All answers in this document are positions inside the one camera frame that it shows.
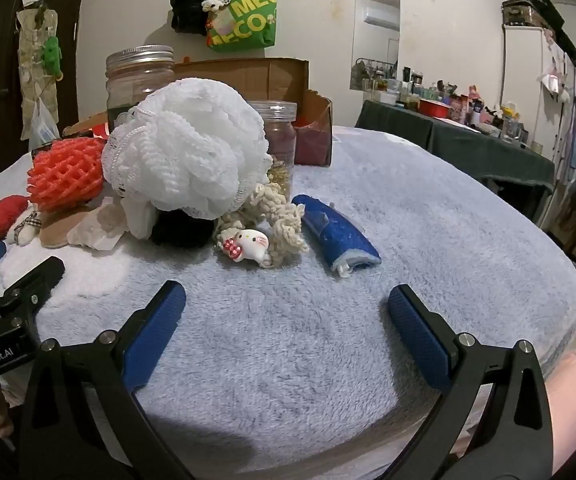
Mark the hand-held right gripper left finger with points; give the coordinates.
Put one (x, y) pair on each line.
(160, 317)

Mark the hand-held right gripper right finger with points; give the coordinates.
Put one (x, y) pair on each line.
(415, 332)

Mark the red plush toy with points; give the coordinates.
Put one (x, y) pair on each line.
(3, 216)

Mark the red foam net sleeve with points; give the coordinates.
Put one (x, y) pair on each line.
(63, 175)

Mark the blue cloth pouch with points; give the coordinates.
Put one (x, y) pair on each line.
(338, 235)

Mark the cream knit scrunchie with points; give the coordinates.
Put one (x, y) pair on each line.
(288, 225)

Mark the white mesh bath loofah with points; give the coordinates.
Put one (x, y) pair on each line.
(188, 145)

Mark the cardboard box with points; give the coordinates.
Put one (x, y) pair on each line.
(248, 80)

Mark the beige cloth pad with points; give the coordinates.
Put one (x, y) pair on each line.
(59, 231)

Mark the clear plastic wrapper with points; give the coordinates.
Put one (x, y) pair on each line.
(104, 230)

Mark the black fuzzy object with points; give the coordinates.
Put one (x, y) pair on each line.
(178, 232)

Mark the pink pillow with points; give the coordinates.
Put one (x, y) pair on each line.
(575, 400)

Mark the table with green cloth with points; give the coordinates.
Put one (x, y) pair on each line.
(467, 150)

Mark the dark wooden door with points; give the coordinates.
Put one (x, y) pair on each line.
(3, 60)

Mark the beige hanging organizer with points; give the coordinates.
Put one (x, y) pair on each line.
(30, 60)

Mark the green plush frog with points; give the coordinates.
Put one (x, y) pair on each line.
(52, 57)

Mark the glass jar with metal lid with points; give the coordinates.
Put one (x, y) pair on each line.
(138, 85)

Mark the clear plastic jar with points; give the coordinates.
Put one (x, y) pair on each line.
(279, 130)

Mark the row of cosmetic bottles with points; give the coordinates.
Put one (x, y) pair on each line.
(472, 105)

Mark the white refrigerator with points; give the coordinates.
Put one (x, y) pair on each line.
(522, 75)

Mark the green tote bag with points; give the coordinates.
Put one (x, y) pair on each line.
(248, 20)

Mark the black hanging bag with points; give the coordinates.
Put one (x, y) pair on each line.
(188, 0)

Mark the small white plush pendant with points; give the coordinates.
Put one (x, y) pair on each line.
(214, 1)

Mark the black bag on cabinet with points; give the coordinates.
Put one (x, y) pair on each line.
(542, 10)

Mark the wall mirror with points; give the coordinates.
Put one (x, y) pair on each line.
(375, 20)

